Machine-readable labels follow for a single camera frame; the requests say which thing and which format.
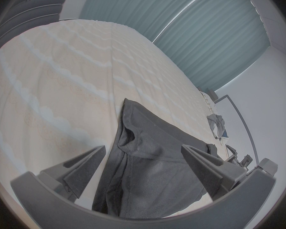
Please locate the bed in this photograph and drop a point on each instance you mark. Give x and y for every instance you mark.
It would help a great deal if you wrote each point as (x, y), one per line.
(62, 80)

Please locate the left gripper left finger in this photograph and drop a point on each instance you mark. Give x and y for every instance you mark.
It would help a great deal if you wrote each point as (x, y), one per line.
(81, 173)

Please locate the grey bedside table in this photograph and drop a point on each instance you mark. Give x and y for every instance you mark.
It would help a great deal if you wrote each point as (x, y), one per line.
(208, 93)

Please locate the pile of clothes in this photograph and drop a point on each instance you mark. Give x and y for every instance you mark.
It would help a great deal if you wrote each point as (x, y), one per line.
(216, 126)

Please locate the blue-green curtain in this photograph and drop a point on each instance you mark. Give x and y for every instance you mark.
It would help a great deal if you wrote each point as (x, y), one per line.
(216, 44)
(138, 8)

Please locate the black T-shirt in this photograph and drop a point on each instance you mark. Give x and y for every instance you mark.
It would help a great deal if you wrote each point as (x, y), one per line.
(145, 170)

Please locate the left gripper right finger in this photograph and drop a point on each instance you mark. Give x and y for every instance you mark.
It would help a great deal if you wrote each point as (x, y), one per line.
(209, 175)

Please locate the white printed pillow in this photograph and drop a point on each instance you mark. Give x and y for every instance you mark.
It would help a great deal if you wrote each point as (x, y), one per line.
(208, 104)

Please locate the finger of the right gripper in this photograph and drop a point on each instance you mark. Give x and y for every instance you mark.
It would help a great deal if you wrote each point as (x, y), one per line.
(228, 149)

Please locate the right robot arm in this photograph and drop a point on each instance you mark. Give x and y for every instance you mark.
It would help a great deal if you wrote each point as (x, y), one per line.
(267, 166)

